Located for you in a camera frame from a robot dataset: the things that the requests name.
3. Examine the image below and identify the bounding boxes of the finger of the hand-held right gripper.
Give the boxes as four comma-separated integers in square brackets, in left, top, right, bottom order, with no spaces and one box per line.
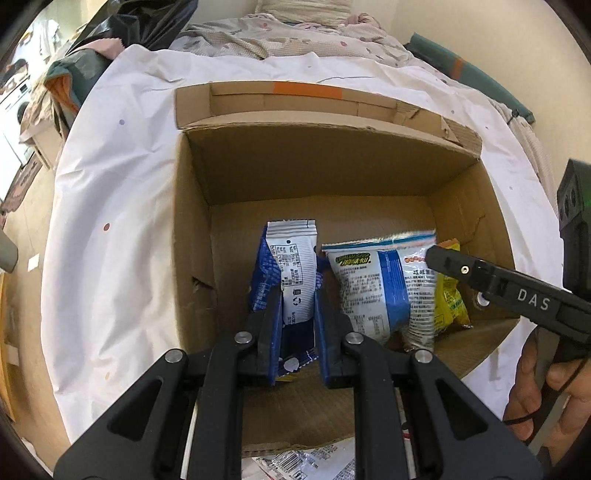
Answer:
[424,244,502,302]

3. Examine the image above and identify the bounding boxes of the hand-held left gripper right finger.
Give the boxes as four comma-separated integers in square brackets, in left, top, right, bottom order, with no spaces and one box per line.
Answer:
[314,284,543,480]

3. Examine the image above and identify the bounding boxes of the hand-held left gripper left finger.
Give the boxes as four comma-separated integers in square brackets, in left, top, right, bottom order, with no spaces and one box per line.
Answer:
[53,286,283,480]

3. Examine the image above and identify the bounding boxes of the white snack bag blue stripe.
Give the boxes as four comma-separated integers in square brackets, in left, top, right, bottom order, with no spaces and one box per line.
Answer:
[321,229,438,354]

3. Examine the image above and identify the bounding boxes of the blue white snack packet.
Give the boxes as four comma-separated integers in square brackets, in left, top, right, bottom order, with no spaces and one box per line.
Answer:
[249,219,331,384]

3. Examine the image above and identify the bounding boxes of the dark snack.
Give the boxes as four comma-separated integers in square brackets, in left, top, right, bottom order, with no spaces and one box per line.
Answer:
[252,415,416,480]

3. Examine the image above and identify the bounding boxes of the person's right hand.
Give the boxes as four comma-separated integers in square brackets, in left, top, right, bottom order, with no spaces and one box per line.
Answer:
[503,325,591,472]

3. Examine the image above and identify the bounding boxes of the yellow snack packet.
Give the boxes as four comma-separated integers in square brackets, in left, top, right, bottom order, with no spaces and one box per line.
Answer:
[431,237,474,337]

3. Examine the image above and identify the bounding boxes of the beige textured blanket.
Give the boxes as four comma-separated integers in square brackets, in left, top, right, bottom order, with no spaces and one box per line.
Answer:
[489,97,557,206]

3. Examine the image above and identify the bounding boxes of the teal mat with orange band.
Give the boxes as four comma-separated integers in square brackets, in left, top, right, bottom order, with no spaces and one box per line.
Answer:
[406,32,536,125]

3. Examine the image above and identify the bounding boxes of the white bed sheet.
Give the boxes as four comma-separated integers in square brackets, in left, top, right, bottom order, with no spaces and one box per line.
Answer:
[41,44,561,444]

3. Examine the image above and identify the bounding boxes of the floral quilt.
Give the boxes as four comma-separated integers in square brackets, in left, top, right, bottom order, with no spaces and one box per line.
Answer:
[171,11,416,70]

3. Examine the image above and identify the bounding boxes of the patterned floor rug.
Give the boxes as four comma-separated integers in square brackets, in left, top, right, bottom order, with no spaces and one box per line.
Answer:
[0,157,43,214]

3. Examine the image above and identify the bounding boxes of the pale pillow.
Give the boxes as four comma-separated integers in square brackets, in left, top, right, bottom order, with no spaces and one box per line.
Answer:
[254,0,352,25]

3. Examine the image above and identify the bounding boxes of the pile of clothes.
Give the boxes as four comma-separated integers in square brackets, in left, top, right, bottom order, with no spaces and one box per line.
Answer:
[44,38,123,134]

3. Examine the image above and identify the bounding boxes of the black plastic bag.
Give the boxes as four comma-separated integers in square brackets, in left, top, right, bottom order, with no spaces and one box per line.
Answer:
[69,0,199,56]

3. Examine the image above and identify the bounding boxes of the white appliance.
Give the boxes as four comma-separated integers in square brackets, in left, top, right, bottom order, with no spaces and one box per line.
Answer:
[0,76,34,167]

